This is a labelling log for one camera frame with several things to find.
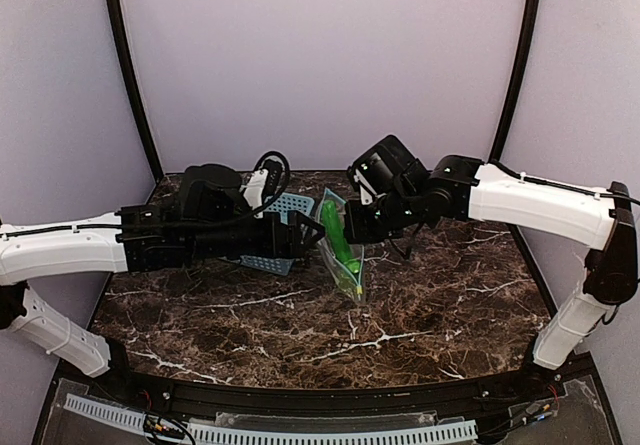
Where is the long green toy cucumber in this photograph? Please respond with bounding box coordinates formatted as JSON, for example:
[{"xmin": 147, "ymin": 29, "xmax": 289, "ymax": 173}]
[{"xmin": 321, "ymin": 200, "xmax": 360, "ymax": 275}]

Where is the clear zip top bag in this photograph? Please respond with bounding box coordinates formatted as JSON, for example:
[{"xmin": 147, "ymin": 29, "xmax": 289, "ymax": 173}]
[{"xmin": 315, "ymin": 188, "xmax": 366, "ymax": 304}]

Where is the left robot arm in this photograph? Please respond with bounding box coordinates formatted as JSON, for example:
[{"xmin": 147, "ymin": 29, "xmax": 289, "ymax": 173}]
[{"xmin": 1, "ymin": 158, "xmax": 325, "ymax": 380}]

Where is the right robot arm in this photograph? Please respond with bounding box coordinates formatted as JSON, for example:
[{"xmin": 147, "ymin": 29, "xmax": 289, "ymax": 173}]
[{"xmin": 344, "ymin": 135, "xmax": 639, "ymax": 370}]

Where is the light blue plastic basket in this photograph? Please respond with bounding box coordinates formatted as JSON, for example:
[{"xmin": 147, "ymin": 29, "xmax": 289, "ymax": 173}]
[{"xmin": 219, "ymin": 192, "xmax": 317, "ymax": 277}]

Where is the black front frame rail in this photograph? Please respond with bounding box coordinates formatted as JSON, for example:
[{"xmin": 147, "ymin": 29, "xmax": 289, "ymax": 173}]
[{"xmin": 89, "ymin": 349, "xmax": 564, "ymax": 418}]

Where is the white slotted cable duct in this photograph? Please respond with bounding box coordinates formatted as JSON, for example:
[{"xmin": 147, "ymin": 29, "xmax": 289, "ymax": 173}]
[{"xmin": 63, "ymin": 393, "xmax": 478, "ymax": 444}]

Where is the left black corner post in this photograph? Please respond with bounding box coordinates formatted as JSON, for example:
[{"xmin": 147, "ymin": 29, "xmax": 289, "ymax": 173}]
[{"xmin": 105, "ymin": 0, "xmax": 165, "ymax": 183}]

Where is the black corner post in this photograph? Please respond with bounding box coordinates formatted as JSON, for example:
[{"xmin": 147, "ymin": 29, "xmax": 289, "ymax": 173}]
[
  {"xmin": 489, "ymin": 0, "xmax": 545, "ymax": 161},
  {"xmin": 105, "ymin": 0, "xmax": 165, "ymax": 183}
]

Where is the right black corner post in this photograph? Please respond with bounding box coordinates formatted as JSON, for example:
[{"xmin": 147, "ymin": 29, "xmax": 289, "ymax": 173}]
[{"xmin": 489, "ymin": 0, "xmax": 545, "ymax": 161}]

